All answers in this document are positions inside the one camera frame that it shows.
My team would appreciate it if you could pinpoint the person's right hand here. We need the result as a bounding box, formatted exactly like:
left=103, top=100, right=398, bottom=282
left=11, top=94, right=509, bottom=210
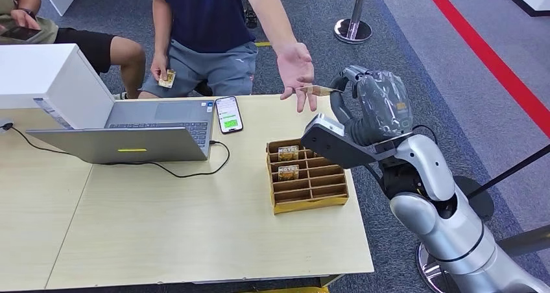
left=150, top=53, right=171, bottom=82

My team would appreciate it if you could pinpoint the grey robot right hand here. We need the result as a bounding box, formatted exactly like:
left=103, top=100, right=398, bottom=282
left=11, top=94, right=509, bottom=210
left=328, top=65, right=414, bottom=148

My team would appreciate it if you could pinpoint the person's hand with watch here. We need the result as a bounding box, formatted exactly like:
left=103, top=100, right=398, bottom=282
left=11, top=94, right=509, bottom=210
left=10, top=9, right=42, bottom=30

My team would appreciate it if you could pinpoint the person's left hand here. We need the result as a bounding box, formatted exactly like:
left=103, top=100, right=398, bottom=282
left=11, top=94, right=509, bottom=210
left=277, top=41, right=319, bottom=113

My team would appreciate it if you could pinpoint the dark handheld smartphone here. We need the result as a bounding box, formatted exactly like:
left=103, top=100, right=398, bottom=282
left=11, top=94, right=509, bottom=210
left=0, top=26, right=43, bottom=41

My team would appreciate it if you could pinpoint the person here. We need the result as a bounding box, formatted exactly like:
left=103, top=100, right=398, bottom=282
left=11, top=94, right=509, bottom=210
left=0, top=0, right=147, bottom=99
left=137, top=0, right=319, bottom=113

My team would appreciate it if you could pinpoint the wooden card organizer box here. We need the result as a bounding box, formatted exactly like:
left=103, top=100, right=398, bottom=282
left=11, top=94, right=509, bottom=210
left=265, top=137, right=350, bottom=215

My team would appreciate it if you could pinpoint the white box cabinet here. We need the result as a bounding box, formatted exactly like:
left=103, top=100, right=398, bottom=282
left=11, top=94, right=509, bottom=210
left=0, top=43, right=116, bottom=130

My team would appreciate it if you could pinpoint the black smartphone lit screen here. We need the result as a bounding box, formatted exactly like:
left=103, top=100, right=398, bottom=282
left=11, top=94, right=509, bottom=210
left=215, top=96, right=245, bottom=135

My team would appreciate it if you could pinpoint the grey laptop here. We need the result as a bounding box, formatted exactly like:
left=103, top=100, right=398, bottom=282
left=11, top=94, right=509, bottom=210
left=26, top=100, right=216, bottom=165

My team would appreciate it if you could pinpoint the printed label sticker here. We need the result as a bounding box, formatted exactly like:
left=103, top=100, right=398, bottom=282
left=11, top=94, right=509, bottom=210
left=33, top=97, right=74, bottom=130

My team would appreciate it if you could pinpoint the black stanchion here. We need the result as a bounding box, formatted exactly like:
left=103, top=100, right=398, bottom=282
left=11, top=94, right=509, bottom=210
left=453, top=144, right=550, bottom=221

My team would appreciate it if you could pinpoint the yellow object under table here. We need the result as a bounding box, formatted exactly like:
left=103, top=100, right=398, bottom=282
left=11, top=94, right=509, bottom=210
left=246, top=285, right=329, bottom=293

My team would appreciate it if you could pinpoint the black robot wrist cable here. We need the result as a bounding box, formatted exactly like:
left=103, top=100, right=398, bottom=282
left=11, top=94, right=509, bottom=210
left=411, top=124, right=440, bottom=148

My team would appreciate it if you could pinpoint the wrist camera with black bracket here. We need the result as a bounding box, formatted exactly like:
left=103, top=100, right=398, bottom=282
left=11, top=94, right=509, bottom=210
left=300, top=113, right=388, bottom=169

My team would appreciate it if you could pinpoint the chrome stanchion upright post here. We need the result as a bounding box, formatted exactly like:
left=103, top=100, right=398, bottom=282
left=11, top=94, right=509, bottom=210
left=334, top=0, right=374, bottom=45

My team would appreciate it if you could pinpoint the black laptop power cable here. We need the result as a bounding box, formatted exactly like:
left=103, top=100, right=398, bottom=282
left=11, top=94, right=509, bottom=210
left=0, top=123, right=231, bottom=179

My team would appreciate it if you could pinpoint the chrome stanchion leaning post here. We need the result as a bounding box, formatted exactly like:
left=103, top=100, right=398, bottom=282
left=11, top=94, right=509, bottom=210
left=415, top=224, right=550, bottom=293

